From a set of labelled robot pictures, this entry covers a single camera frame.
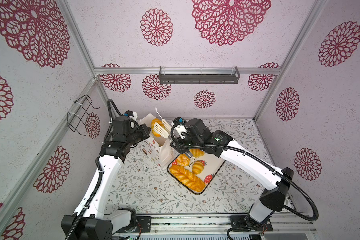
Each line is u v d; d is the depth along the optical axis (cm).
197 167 90
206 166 95
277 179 42
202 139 51
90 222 37
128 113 65
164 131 68
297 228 74
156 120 72
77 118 75
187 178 86
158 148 75
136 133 63
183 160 92
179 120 61
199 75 92
